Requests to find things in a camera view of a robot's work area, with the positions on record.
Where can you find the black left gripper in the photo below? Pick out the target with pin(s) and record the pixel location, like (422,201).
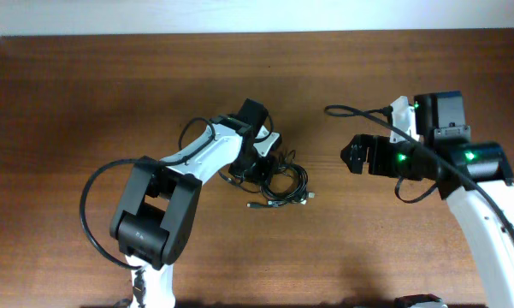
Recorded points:
(248,167)

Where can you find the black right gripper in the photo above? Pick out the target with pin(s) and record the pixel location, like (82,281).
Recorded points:
(377,163)

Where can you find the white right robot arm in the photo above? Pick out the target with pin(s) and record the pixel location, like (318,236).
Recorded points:
(430,139)

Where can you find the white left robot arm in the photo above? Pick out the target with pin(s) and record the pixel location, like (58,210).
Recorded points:
(154,218)

